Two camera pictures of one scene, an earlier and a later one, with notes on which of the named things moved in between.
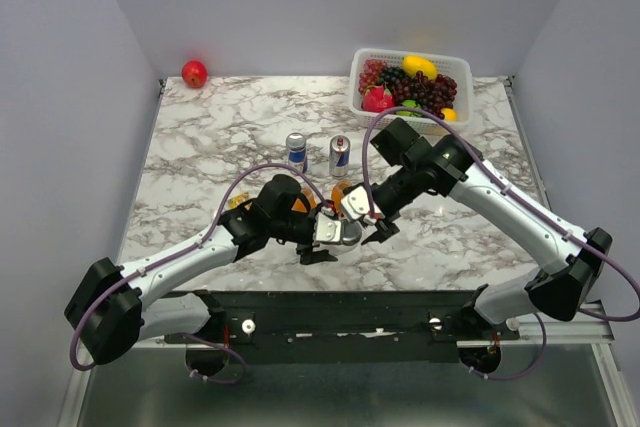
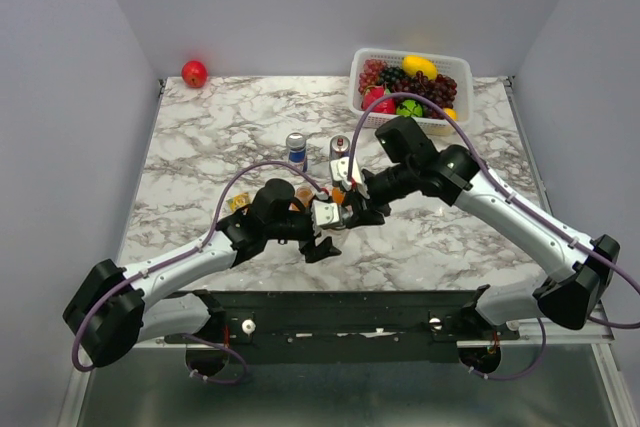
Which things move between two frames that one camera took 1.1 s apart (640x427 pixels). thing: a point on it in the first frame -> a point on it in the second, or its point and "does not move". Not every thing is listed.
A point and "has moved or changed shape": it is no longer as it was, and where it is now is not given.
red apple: (194, 74) does not move
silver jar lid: (351, 232) has moved or changed shape
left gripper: (308, 257) does not move
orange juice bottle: (337, 192) does not move
